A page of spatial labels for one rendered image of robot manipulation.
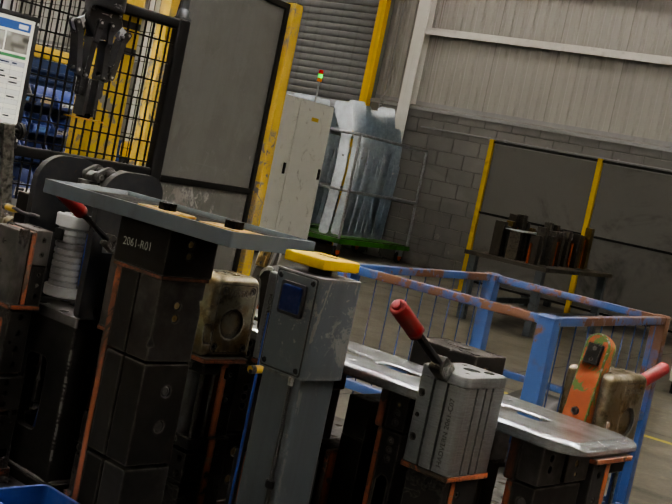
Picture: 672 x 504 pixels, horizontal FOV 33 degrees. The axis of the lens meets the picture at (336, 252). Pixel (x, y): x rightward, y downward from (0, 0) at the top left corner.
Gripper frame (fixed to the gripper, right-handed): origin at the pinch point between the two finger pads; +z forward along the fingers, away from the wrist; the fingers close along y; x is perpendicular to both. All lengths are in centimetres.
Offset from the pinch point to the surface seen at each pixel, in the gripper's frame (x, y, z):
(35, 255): -37, -30, 25
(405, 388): -93, -10, 29
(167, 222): -77, -41, 13
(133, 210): -71, -41, 13
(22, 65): 54, 19, -5
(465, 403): -109, -21, 25
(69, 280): -36, -23, 28
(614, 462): -110, 18, 34
